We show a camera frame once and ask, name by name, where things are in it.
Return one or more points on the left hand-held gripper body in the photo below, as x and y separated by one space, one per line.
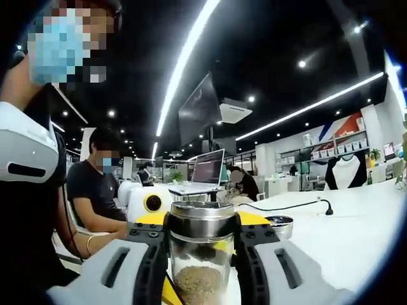
136 203

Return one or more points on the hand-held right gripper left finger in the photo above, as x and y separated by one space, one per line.
95 279

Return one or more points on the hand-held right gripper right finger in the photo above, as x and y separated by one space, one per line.
302 279

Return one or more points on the tall seasoning bottle cream powder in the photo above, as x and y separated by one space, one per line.
280 224

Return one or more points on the tall seasoning bottle brown powder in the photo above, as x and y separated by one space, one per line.
200 222

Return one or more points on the white laptop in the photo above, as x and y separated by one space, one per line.
206 168

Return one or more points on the white low cabinet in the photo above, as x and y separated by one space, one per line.
280 185

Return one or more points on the hanging black display panel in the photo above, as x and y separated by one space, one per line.
197 108

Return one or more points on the black and white office chair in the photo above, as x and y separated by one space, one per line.
345 171

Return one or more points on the white wearable device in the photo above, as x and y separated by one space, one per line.
25 143

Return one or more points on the ceiling air conditioner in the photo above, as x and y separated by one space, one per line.
235 111

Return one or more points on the row of white storage boxes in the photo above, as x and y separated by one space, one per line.
348 147

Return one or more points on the white shelf unit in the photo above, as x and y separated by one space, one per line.
337 139

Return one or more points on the small potted plant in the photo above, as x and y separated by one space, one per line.
375 154

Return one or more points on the ceiling light strip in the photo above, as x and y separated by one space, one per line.
318 105
181 63

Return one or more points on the small monitor bright screen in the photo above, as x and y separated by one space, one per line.
388 149

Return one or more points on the ceiling spotlights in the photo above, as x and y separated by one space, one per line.
302 63

